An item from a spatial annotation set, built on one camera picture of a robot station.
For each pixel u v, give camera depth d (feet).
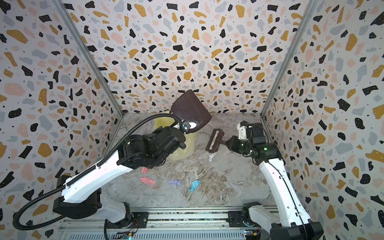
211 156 3.11
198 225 2.41
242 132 2.17
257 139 1.74
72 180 1.24
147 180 2.81
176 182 2.80
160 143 1.33
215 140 2.79
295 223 1.22
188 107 2.10
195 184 2.81
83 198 1.32
